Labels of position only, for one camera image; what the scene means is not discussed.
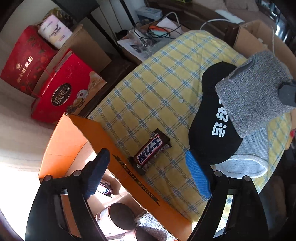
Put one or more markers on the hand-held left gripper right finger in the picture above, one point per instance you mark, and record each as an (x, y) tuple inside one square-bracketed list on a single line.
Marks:
[(198, 177)]

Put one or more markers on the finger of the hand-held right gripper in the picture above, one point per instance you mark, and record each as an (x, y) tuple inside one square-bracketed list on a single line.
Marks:
[(288, 95)]

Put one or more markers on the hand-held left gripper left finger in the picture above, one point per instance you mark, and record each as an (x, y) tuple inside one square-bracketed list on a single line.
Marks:
[(97, 172)]

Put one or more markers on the brown chocolate bar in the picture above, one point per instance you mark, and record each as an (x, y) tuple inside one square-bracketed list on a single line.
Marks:
[(105, 188), (150, 151)]

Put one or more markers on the orange cardboard box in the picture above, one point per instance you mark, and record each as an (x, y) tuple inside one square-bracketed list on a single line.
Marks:
[(129, 176)]

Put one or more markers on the dark grey sock white logo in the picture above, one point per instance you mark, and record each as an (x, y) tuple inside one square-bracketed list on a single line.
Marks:
[(249, 97)]

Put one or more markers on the black sock with white characters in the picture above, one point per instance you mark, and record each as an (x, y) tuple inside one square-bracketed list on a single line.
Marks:
[(208, 129)]

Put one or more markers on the brown-label plastic jar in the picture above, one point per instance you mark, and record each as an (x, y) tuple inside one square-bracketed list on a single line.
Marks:
[(120, 216), (144, 235)]

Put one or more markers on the open brown cardboard box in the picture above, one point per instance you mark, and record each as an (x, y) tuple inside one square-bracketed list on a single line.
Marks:
[(252, 37)]

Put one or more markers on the red gift bag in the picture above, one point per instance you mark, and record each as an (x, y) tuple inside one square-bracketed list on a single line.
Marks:
[(60, 97)]

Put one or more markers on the white sheer curtain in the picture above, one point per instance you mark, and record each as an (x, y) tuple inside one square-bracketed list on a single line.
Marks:
[(18, 139)]

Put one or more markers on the yellow plaid blanket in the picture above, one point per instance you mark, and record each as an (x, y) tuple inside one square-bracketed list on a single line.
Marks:
[(150, 104)]

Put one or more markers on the brown padded headboard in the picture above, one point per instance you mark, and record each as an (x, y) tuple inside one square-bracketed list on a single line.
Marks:
[(242, 4)]

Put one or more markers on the dark red gift box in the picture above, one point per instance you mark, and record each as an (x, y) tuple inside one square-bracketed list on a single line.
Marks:
[(23, 62)]

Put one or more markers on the white tissue roll pack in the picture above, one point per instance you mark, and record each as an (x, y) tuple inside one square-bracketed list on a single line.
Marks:
[(54, 32)]

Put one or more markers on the small blue box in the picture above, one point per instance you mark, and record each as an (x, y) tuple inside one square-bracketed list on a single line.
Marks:
[(148, 14)]

